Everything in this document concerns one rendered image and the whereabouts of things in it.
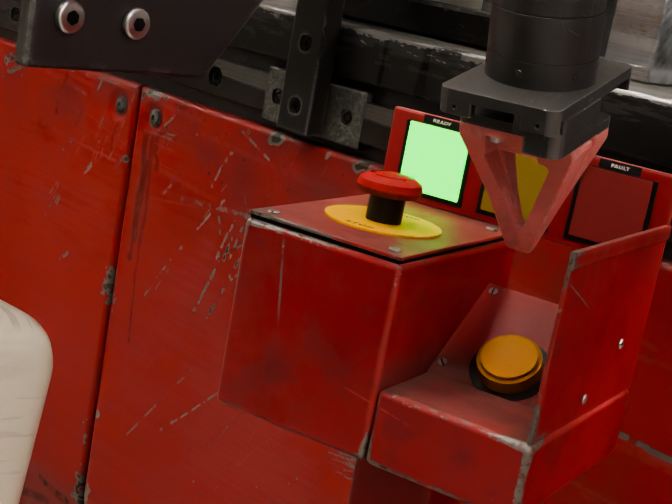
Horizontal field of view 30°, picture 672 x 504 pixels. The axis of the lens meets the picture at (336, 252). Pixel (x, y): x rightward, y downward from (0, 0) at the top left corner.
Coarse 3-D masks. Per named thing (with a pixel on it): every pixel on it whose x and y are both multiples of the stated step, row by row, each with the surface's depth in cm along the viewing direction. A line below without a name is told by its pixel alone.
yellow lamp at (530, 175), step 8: (520, 160) 80; (528, 160) 79; (536, 160) 79; (520, 168) 80; (528, 168) 79; (536, 168) 79; (544, 168) 79; (520, 176) 80; (528, 176) 79; (536, 176) 79; (544, 176) 79; (520, 184) 80; (528, 184) 79; (536, 184) 79; (520, 192) 80; (528, 192) 79; (536, 192) 79; (488, 200) 81; (520, 200) 80; (528, 200) 80; (480, 208) 81; (488, 208) 81; (528, 208) 80
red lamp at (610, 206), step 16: (592, 176) 77; (608, 176) 77; (624, 176) 76; (592, 192) 77; (608, 192) 77; (624, 192) 76; (640, 192) 76; (576, 208) 78; (592, 208) 77; (608, 208) 77; (624, 208) 76; (640, 208) 76; (576, 224) 78; (592, 224) 77; (608, 224) 77; (624, 224) 76; (640, 224) 76; (592, 240) 78; (608, 240) 77
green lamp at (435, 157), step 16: (416, 128) 83; (432, 128) 83; (416, 144) 83; (432, 144) 83; (448, 144) 82; (464, 144) 81; (416, 160) 83; (432, 160) 83; (448, 160) 82; (464, 160) 82; (416, 176) 84; (432, 176) 83; (448, 176) 82; (432, 192) 83; (448, 192) 82
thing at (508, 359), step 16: (512, 336) 73; (480, 352) 73; (496, 352) 72; (512, 352) 72; (528, 352) 72; (480, 368) 72; (496, 368) 72; (512, 368) 71; (528, 368) 71; (496, 384) 71; (512, 384) 71; (528, 384) 71
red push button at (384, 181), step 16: (368, 176) 74; (384, 176) 74; (400, 176) 75; (368, 192) 74; (384, 192) 73; (400, 192) 73; (416, 192) 74; (368, 208) 75; (384, 208) 74; (400, 208) 75
